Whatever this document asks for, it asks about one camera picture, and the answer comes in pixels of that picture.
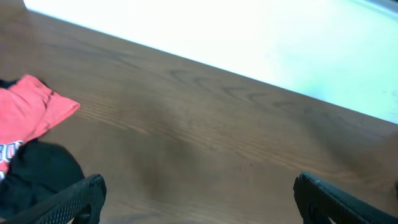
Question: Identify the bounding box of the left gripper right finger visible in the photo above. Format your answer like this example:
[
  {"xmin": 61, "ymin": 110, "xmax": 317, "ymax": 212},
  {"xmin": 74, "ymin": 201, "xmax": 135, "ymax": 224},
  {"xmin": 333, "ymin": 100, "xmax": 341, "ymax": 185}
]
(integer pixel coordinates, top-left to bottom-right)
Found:
[{"xmin": 293, "ymin": 172, "xmax": 397, "ymax": 224}]

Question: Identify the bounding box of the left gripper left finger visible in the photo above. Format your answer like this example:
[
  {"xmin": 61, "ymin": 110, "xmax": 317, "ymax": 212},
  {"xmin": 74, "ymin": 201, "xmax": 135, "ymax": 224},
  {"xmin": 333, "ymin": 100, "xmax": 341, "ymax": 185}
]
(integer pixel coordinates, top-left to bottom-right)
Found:
[{"xmin": 3, "ymin": 174, "xmax": 106, "ymax": 224}]

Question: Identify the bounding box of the plain black garment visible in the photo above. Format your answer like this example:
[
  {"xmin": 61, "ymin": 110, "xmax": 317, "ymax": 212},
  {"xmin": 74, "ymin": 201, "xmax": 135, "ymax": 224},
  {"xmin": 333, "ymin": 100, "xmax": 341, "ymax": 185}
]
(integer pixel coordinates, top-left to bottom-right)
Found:
[{"xmin": 1, "ymin": 137, "xmax": 85, "ymax": 219}]

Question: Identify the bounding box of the red printed t-shirt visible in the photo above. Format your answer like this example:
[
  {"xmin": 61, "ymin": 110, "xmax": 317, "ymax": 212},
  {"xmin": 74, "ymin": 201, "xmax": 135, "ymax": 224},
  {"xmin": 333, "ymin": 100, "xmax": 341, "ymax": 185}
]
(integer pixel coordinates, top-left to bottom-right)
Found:
[{"xmin": 1, "ymin": 75, "xmax": 80, "ymax": 179}]

